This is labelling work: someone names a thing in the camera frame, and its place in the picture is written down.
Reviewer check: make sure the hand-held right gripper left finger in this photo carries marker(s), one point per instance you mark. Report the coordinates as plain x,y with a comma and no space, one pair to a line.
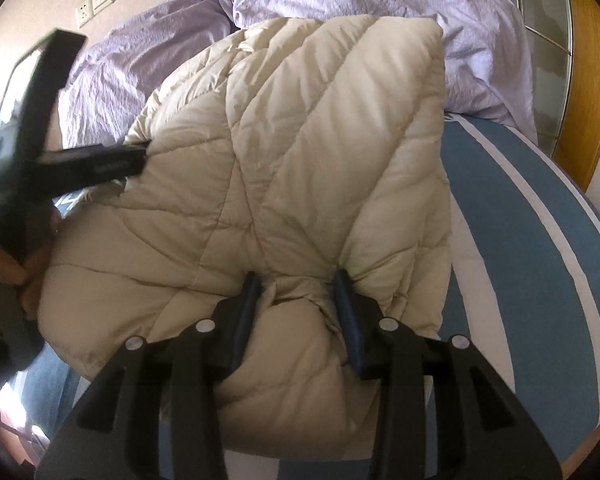
242,320

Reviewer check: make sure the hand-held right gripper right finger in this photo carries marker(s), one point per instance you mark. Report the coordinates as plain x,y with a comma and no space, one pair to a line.
352,330

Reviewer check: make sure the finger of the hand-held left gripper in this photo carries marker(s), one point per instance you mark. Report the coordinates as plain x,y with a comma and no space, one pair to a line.
50,85
100,162

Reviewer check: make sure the cream quilted down jacket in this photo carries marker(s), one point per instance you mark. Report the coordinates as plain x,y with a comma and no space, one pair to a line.
290,160

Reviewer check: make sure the person's left hand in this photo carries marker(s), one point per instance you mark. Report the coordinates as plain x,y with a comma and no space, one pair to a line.
2,262

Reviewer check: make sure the lavender crinkled pillow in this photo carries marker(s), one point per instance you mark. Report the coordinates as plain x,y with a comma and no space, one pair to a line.
145,50

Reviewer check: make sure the blue and white bed sheet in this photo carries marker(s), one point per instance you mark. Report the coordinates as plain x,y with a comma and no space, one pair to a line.
505,260

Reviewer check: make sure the white wall socket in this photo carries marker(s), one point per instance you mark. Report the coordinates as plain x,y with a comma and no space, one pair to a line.
84,15

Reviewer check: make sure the wooden glass headboard frame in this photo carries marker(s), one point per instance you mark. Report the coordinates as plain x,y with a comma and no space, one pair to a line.
580,60

